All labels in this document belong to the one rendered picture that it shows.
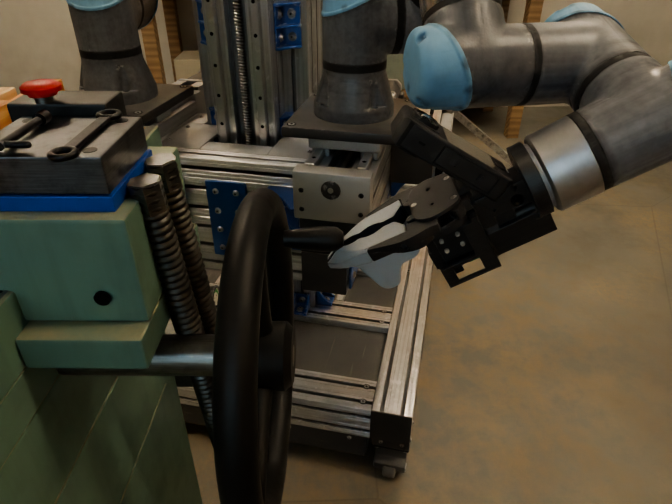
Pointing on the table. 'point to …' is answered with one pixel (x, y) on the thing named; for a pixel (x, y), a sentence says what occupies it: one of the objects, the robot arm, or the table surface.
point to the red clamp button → (40, 88)
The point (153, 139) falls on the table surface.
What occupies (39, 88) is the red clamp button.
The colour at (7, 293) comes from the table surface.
